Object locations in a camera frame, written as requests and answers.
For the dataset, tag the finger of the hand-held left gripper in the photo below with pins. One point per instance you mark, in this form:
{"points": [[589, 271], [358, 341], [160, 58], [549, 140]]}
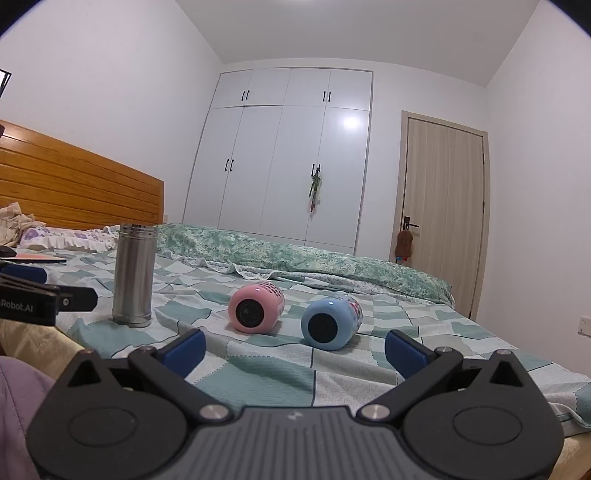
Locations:
{"points": [[25, 273], [76, 299]]}

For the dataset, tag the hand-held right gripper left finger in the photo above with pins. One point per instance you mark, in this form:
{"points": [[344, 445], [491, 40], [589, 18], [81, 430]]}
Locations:
{"points": [[184, 353]]}

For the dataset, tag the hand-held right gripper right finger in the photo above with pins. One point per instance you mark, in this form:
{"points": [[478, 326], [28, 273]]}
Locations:
{"points": [[406, 354]]}

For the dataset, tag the blue cup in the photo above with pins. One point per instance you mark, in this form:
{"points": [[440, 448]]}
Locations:
{"points": [[330, 323]]}

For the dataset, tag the pink cup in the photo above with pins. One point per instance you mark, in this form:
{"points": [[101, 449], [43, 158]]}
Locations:
{"points": [[256, 307]]}

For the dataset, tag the pink flat book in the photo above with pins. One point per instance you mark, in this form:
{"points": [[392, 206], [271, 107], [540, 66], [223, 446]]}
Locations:
{"points": [[41, 257]]}

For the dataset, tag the small black object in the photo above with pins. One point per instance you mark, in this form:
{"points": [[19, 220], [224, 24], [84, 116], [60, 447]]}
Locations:
{"points": [[6, 251]]}

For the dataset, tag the tan cloth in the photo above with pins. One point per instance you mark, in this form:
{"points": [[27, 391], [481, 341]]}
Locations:
{"points": [[32, 341]]}

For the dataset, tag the checked bed sheet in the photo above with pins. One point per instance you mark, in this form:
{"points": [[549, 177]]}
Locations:
{"points": [[415, 314]]}

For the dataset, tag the crumpled beige cloth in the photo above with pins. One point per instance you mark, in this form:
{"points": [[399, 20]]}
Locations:
{"points": [[14, 224]]}

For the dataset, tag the purple floral pillow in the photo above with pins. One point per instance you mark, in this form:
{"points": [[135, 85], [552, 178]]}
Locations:
{"points": [[69, 237]]}

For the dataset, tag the stainless steel thermos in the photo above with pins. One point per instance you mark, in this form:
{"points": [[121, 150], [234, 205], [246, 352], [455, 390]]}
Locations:
{"points": [[134, 277]]}

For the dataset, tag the wooden headboard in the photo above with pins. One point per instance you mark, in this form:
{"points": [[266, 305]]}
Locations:
{"points": [[69, 184]]}

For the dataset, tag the purple clothing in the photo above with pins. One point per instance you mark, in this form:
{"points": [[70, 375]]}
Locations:
{"points": [[21, 415]]}

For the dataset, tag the green floral quilt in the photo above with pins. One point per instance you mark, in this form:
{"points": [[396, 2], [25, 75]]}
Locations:
{"points": [[323, 263]]}

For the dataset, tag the light wooden door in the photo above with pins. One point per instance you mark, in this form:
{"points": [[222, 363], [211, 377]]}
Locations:
{"points": [[443, 184]]}

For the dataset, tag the green hanging ornament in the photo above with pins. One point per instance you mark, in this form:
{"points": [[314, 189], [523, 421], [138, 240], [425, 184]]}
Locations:
{"points": [[315, 191]]}

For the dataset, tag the white wardrobe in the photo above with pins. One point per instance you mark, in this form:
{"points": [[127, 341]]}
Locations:
{"points": [[277, 161]]}

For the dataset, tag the wall socket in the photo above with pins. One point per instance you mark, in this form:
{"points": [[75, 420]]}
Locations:
{"points": [[585, 324]]}

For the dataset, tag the black frame corner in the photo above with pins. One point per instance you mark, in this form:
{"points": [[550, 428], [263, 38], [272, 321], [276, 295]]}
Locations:
{"points": [[4, 83]]}

